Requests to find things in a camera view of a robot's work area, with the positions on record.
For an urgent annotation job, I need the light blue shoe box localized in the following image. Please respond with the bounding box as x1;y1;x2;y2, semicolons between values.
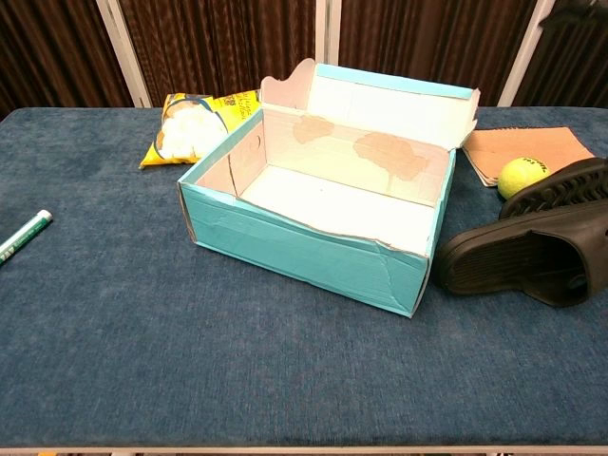
176;57;482;318

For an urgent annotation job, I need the black rubber slipper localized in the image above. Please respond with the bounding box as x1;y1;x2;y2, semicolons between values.
435;198;608;309
498;157;608;220

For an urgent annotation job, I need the yellow snack bag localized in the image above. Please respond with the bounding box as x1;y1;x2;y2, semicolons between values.
138;88;263;170

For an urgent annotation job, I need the blue fabric table cover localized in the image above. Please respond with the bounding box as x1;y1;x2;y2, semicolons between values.
0;106;608;450

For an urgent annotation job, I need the yellow-green tennis ball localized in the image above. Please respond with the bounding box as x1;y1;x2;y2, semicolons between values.
497;156;550;200

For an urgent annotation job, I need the brown spiral notebook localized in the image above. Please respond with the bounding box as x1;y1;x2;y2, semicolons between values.
461;124;598;189

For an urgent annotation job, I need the green white marker pen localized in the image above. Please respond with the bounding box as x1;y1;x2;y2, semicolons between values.
0;209;54;267

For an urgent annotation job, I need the white partition post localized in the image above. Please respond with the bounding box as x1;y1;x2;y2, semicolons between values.
313;0;342;67
94;0;153;108
497;0;557;108

